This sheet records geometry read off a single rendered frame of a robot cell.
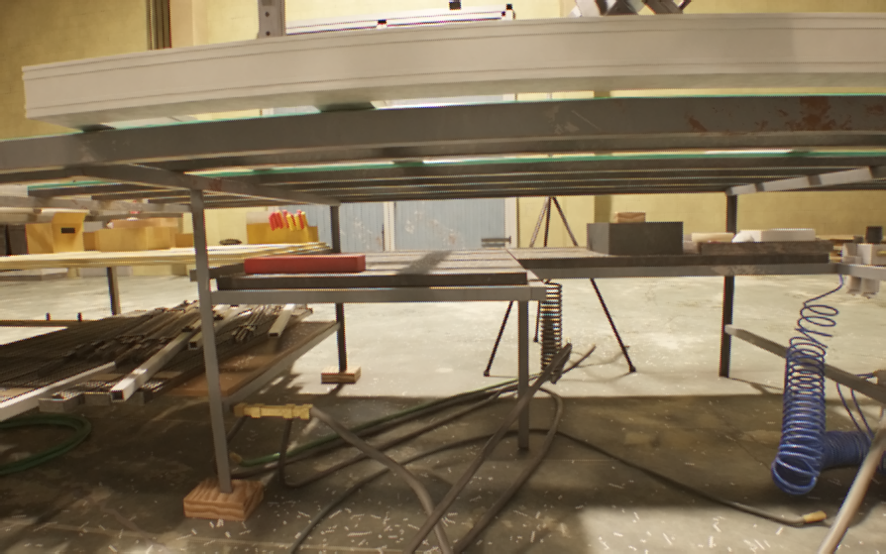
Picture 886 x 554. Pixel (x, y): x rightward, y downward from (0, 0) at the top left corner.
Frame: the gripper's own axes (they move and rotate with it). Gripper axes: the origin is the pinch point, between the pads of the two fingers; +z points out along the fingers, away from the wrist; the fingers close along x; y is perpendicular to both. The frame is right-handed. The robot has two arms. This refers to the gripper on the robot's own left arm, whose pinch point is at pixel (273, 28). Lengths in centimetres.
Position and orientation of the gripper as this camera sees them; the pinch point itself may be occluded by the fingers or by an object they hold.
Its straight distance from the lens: 68.1
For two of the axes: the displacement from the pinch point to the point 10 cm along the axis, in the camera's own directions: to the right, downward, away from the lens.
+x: -0.8, 1.2, -9.9
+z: 0.3, 9.9, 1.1
